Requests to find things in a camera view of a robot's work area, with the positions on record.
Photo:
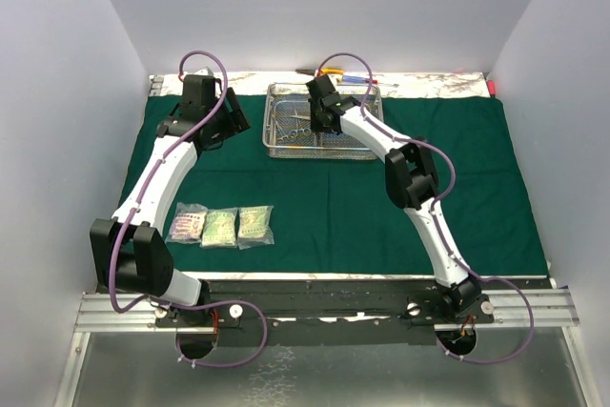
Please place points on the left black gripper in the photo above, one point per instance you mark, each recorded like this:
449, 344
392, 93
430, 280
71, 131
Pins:
235, 121

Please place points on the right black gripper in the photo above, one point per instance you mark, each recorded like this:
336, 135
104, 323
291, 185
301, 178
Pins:
315, 127

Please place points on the dark green surgical cloth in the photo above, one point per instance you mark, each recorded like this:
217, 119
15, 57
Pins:
335, 216

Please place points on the pink instrument packet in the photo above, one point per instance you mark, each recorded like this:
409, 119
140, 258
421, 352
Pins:
187, 224

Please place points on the green packet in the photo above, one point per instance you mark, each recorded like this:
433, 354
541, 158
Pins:
255, 227

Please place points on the steel surgical scissors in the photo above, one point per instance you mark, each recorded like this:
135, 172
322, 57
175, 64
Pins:
298, 116

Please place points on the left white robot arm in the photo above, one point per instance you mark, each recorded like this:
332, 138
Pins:
152, 197

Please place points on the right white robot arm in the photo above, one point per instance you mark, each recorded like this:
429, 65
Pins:
411, 183

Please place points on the blue red pen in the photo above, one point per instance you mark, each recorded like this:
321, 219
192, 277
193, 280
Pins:
362, 80

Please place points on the steel forceps in tray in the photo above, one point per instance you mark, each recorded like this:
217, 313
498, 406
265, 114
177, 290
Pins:
293, 135

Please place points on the metal mesh instrument tray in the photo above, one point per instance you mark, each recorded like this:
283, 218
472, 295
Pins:
288, 98

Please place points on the red marker at edge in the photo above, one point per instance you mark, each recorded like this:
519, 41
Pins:
491, 88

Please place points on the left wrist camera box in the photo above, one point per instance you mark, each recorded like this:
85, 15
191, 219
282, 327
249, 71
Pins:
206, 71

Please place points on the yellow handled pliers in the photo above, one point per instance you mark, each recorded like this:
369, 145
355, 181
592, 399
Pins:
312, 74

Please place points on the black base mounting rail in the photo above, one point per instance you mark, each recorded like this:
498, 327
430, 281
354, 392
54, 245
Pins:
306, 311

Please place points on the aluminium extrusion frame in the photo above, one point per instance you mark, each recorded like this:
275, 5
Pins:
287, 277

